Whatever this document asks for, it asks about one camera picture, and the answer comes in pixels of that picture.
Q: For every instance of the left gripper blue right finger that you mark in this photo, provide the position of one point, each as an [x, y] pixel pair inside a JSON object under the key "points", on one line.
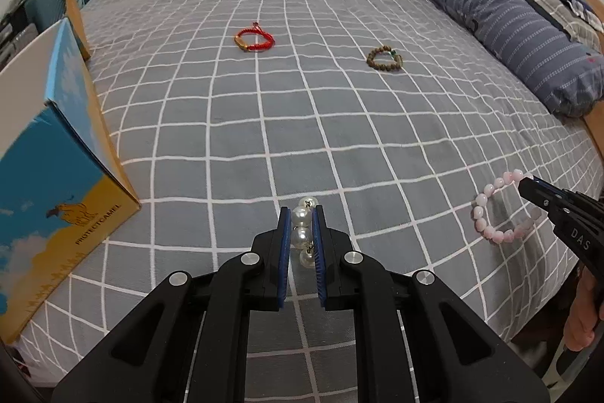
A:
{"points": [[319, 254]]}

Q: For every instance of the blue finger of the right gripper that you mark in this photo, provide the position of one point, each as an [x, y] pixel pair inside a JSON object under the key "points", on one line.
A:
{"points": [[538, 192]]}

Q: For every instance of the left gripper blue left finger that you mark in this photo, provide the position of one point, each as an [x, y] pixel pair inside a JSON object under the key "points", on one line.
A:
{"points": [[284, 228]]}

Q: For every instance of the right hand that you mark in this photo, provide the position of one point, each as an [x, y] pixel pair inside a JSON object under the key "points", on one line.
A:
{"points": [[584, 315]]}

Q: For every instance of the blue striped pillow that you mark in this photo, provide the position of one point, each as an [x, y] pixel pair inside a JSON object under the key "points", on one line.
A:
{"points": [[565, 75]]}

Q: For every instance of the grey checked bed sheet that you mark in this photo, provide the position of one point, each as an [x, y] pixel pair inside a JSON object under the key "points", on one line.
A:
{"points": [[389, 112]]}

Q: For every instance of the blue yellow cardboard box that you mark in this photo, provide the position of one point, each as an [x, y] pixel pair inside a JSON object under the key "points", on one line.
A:
{"points": [[63, 189]]}

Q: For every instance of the teal suitcase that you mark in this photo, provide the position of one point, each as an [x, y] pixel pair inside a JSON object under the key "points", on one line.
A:
{"points": [[44, 13]]}

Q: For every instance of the grey suitcase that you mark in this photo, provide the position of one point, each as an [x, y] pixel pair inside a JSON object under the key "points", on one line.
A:
{"points": [[15, 44]]}

